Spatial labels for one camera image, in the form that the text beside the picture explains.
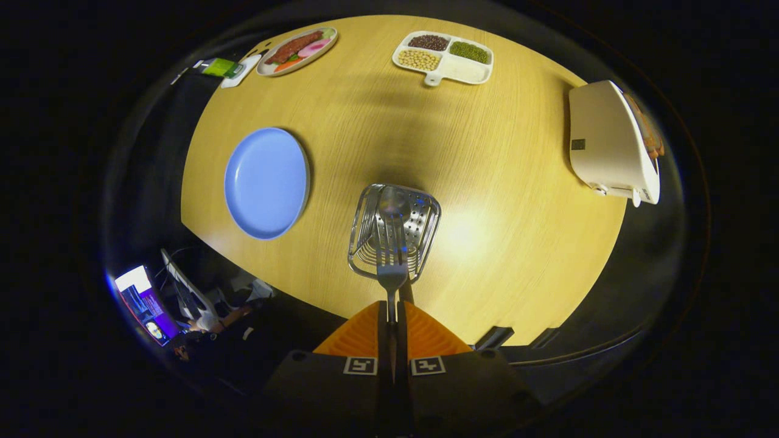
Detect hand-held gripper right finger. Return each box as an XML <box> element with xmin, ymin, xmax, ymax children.
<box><xmin>393</xmin><ymin>300</ymin><xmax>540</xmax><ymax>429</ymax></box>

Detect toast slice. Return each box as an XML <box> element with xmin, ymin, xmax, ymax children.
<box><xmin>624</xmin><ymin>91</ymin><xmax>665</xmax><ymax>160</ymax></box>

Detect white toaster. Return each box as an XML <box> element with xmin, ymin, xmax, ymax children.
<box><xmin>568</xmin><ymin>80</ymin><xmax>661</xmax><ymax>207</ymax></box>

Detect metal wire basket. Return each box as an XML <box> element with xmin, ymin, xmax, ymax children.
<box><xmin>348</xmin><ymin>183</ymin><xmax>442</xmax><ymax>285</ymax></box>

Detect white divided tray with beans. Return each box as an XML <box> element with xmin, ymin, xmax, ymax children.
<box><xmin>391</xmin><ymin>30</ymin><xmax>495</xmax><ymax>87</ymax></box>

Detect lit computer monitor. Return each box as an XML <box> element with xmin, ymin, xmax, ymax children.
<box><xmin>114</xmin><ymin>265</ymin><xmax>181</xmax><ymax>347</ymax></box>

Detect white square coaster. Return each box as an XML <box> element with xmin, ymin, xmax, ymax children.
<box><xmin>220</xmin><ymin>55</ymin><xmax>262</xmax><ymax>89</ymax></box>

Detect metal spoon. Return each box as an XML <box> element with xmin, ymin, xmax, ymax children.
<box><xmin>379</xmin><ymin>186</ymin><xmax>416</xmax><ymax>305</ymax></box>

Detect grey laptop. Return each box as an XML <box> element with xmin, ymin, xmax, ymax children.
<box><xmin>160</xmin><ymin>248</ymin><xmax>220</xmax><ymax>320</ymax></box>

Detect green drink bottle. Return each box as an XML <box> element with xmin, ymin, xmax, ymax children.
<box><xmin>194</xmin><ymin>57</ymin><xmax>244</xmax><ymax>80</ymax></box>

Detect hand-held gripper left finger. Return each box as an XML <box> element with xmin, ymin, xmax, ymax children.
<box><xmin>265</xmin><ymin>300</ymin><xmax>393</xmax><ymax>429</ymax></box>

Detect blue round plate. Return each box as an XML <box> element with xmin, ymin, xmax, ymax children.
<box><xmin>224</xmin><ymin>127</ymin><xmax>311</xmax><ymax>240</ymax></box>

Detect fork with wooden handle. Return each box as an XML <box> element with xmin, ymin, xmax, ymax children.
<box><xmin>376</xmin><ymin>226</ymin><xmax>410</xmax><ymax>323</ymax></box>

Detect oval plate with food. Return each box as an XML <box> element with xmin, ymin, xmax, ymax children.
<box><xmin>256</xmin><ymin>27</ymin><xmax>338</xmax><ymax>77</ymax></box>

